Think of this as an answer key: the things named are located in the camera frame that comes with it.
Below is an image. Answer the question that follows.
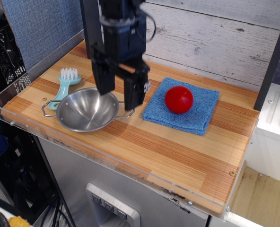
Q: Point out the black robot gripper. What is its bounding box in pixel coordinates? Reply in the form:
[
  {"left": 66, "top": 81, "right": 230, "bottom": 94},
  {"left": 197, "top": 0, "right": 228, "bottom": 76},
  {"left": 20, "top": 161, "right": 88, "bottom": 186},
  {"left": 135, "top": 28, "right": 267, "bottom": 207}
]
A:
[{"left": 92, "top": 16, "right": 151, "bottom": 111}]

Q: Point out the stainless steel strainer bowl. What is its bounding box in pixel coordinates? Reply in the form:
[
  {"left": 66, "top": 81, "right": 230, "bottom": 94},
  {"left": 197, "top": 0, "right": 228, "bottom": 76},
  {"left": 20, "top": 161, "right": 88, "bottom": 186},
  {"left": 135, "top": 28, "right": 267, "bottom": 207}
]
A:
[{"left": 42, "top": 87, "right": 135, "bottom": 132}]

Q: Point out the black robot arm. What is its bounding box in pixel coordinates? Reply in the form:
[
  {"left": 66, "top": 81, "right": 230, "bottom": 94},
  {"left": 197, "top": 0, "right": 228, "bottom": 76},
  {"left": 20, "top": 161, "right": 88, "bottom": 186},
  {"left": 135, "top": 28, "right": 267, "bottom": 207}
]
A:
[{"left": 91, "top": 0, "right": 150, "bottom": 110}]

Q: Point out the light blue scrub brush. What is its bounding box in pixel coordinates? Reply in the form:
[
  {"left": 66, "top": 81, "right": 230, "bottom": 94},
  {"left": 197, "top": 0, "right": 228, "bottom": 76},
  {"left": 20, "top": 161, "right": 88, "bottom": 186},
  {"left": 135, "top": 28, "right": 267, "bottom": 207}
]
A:
[{"left": 48, "top": 68, "right": 81, "bottom": 110}]

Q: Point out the folded blue cloth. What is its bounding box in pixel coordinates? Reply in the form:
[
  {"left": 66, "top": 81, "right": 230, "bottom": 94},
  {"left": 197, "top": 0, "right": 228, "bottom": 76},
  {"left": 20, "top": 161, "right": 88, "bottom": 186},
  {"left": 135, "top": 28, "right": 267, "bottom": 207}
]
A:
[{"left": 142, "top": 78, "right": 220, "bottom": 136}]

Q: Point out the red ball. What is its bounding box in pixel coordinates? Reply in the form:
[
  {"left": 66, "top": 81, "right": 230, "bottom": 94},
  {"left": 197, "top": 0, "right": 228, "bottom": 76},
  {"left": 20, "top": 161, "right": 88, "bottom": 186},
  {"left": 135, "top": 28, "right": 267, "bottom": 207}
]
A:
[{"left": 165, "top": 86, "right": 193, "bottom": 114}]

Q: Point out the black plastic crate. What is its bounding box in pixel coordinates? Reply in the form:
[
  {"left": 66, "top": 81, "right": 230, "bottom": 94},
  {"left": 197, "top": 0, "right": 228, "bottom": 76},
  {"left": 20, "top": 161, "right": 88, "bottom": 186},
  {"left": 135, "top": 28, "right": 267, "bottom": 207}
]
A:
[{"left": 0, "top": 20, "right": 26, "bottom": 91}]

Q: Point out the silver toy appliance cabinet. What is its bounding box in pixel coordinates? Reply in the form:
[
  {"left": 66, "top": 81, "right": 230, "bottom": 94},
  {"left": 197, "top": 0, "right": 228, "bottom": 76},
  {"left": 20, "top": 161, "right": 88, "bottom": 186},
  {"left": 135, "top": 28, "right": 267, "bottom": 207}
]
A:
[{"left": 39, "top": 139, "right": 209, "bottom": 227}]

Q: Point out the clear acrylic table guard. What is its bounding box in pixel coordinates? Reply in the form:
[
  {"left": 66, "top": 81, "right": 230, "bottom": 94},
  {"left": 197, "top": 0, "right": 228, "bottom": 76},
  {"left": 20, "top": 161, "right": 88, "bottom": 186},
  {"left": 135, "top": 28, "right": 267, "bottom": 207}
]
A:
[{"left": 0, "top": 42, "right": 259, "bottom": 218}]

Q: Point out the white toy sink counter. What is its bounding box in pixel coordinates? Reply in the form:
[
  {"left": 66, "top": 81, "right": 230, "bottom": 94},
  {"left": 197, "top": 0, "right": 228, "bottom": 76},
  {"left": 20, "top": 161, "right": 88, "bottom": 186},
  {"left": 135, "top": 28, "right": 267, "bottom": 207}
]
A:
[{"left": 245, "top": 83, "right": 280, "bottom": 181}]

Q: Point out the yellow object bottom left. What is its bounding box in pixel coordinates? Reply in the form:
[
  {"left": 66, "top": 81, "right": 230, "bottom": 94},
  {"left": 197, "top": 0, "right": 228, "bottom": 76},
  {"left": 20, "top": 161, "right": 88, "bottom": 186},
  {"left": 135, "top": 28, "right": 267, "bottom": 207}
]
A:
[{"left": 9, "top": 216, "right": 31, "bottom": 227}]

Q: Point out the dark grey left post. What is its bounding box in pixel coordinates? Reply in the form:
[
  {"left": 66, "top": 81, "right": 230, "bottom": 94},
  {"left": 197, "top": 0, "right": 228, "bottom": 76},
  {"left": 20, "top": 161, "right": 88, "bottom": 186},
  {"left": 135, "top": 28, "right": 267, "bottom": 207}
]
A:
[{"left": 80, "top": 0, "right": 103, "bottom": 59}]

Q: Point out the dark grey post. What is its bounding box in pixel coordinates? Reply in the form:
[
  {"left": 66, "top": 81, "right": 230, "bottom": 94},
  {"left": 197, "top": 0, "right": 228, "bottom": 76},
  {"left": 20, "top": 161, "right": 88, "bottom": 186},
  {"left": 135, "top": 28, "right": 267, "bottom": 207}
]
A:
[
  {"left": 254, "top": 34, "right": 280, "bottom": 111},
  {"left": 80, "top": 0, "right": 103, "bottom": 59}
]

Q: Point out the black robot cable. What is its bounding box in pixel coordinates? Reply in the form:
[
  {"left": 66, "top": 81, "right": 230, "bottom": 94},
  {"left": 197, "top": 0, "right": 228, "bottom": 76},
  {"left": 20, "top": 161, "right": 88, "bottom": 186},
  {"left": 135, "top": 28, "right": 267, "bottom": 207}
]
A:
[{"left": 140, "top": 4, "right": 157, "bottom": 44}]

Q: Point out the dark grey right post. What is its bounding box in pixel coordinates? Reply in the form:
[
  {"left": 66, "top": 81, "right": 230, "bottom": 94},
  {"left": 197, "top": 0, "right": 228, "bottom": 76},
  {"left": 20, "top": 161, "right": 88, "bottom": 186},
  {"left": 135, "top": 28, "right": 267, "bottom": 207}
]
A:
[{"left": 254, "top": 34, "right": 280, "bottom": 111}]

